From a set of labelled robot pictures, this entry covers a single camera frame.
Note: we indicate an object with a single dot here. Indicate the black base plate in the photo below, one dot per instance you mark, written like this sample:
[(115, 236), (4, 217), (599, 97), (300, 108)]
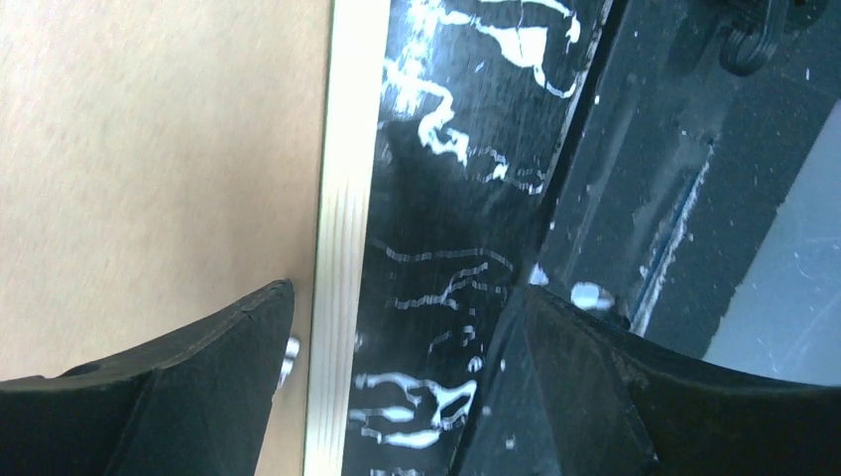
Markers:
[(700, 209)]

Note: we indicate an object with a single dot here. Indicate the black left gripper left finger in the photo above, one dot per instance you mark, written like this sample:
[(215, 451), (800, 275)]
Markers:
[(194, 401)]

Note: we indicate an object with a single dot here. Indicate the green picture frame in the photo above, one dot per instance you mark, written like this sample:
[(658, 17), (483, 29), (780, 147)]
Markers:
[(161, 159)]

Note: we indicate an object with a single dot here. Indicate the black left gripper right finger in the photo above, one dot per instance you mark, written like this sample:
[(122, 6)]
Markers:
[(619, 404)]

